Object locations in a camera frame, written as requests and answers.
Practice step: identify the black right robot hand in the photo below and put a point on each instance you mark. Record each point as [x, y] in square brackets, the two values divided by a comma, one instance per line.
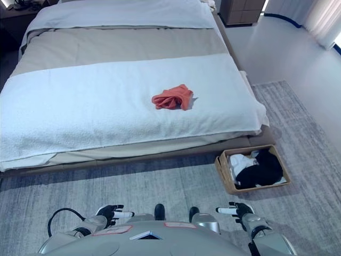
[242, 209]

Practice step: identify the wicker laundry basket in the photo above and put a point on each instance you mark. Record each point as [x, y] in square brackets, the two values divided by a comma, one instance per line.
[222, 170]

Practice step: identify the orange garment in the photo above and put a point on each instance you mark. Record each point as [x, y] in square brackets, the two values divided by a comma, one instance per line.
[170, 100]

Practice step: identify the beige duvet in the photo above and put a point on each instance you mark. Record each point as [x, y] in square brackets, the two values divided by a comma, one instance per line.
[120, 45]

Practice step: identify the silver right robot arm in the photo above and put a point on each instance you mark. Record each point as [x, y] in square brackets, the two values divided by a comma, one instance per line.
[259, 226]

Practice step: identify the silver left robot leg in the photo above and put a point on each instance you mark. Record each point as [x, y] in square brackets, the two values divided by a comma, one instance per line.
[160, 210]

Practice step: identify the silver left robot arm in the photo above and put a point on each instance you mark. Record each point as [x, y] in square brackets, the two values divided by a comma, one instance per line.
[92, 224]

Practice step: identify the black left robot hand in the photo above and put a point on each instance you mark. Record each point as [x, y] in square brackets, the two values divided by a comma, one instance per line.
[109, 212]

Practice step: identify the white terry blanket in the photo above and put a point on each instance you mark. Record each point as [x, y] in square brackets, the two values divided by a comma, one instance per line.
[80, 106]

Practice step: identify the white smooth bed cover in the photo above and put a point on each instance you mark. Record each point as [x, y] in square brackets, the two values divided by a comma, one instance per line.
[120, 13]

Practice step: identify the brown wooden nightstand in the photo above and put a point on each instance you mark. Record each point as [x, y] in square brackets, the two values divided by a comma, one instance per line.
[242, 10]

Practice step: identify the white curtain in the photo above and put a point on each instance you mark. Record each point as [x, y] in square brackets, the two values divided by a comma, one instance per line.
[322, 21]

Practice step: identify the robot legs and torso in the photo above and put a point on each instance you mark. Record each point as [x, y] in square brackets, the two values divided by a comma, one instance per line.
[133, 181]

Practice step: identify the white garment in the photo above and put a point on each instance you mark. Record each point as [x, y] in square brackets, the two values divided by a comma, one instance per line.
[238, 162]

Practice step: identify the dark wooden side desk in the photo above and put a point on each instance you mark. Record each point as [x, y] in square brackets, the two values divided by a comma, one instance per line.
[16, 18]

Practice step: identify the silver right robot leg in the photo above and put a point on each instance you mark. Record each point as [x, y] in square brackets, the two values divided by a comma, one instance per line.
[205, 221]

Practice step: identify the low upholstered bed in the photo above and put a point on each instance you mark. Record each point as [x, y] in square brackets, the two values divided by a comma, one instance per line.
[231, 48]

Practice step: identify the silver robot leg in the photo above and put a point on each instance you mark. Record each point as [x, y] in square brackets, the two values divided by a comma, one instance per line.
[205, 221]
[160, 210]

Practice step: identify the silver robot torso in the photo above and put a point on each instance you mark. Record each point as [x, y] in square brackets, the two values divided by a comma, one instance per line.
[160, 242]

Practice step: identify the blue curved floor strip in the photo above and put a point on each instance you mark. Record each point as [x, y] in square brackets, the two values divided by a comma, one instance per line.
[286, 19]

